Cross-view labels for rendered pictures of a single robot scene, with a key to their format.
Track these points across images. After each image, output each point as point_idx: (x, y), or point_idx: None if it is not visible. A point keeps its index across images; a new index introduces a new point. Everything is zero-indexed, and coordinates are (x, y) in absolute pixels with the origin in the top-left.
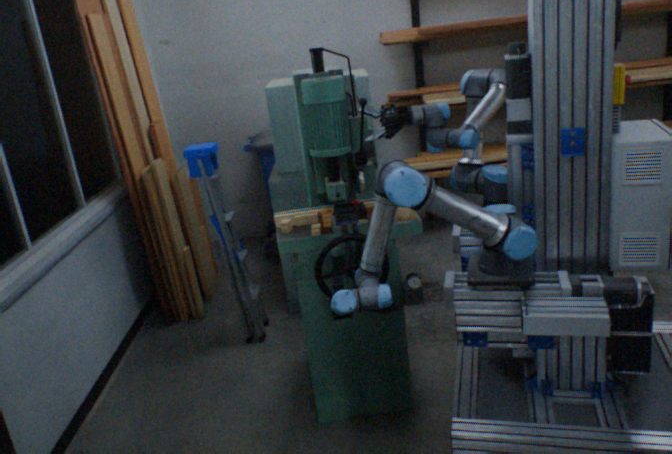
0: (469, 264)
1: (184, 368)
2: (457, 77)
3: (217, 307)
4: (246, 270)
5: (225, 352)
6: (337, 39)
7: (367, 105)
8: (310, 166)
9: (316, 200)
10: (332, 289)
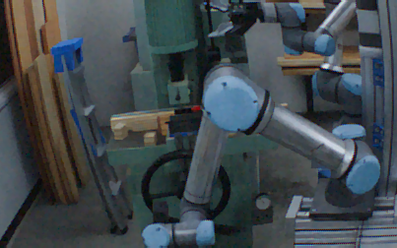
0: (316, 190)
1: (59, 245)
2: None
3: (91, 194)
4: (107, 165)
5: (92, 238)
6: None
7: (235, 0)
8: (156, 62)
9: (163, 100)
10: (153, 217)
